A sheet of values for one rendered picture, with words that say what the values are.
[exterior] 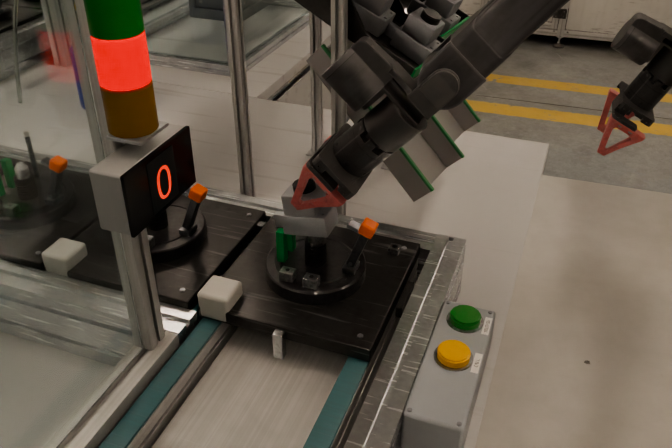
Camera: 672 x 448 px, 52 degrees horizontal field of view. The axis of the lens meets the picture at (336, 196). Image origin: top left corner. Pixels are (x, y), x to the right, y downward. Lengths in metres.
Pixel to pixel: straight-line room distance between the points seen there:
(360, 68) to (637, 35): 0.61
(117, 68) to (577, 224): 0.92
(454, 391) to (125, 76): 0.50
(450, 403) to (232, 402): 0.26
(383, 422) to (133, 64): 0.46
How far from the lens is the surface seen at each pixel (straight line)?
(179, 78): 1.95
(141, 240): 0.82
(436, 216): 1.31
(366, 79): 0.78
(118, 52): 0.68
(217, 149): 1.55
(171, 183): 0.76
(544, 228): 1.32
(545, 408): 0.98
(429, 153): 1.18
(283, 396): 0.88
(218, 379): 0.91
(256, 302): 0.93
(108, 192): 0.71
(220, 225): 1.08
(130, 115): 0.70
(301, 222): 0.90
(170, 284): 0.98
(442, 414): 0.81
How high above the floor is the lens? 1.57
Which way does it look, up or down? 31 degrees down
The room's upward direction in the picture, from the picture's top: straight up
